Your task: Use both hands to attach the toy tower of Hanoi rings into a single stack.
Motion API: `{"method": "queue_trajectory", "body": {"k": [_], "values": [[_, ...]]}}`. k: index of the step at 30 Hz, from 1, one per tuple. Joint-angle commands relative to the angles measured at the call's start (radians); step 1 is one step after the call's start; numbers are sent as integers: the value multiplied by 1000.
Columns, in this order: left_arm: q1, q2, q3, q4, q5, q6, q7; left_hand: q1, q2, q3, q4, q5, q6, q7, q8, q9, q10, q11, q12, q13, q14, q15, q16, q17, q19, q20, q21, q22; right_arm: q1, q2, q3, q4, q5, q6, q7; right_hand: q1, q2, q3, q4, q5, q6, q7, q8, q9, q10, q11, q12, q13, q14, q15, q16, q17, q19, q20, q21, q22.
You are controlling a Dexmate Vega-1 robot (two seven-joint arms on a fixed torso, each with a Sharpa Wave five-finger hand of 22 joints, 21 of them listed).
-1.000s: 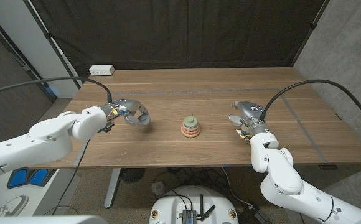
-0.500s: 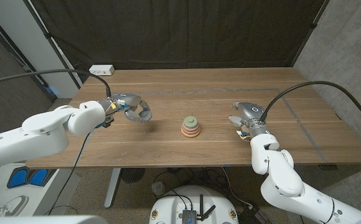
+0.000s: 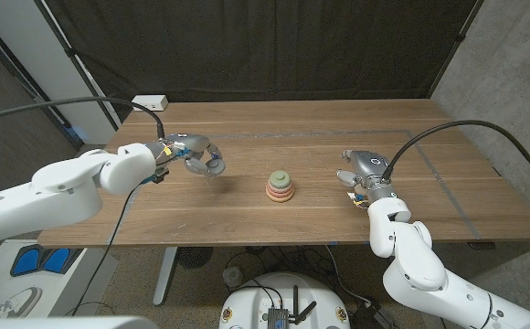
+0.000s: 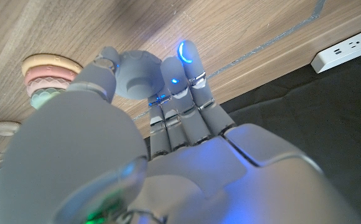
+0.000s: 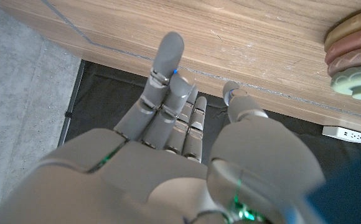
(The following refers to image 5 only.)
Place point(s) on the black backdrop curtain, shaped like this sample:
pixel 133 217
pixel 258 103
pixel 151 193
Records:
pixel 105 102

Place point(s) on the white power strip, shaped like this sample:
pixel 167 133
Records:
pixel 344 134

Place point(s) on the black backdrop stand pole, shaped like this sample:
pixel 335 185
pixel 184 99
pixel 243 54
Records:
pixel 71 105

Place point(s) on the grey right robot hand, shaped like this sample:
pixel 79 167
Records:
pixel 137 174

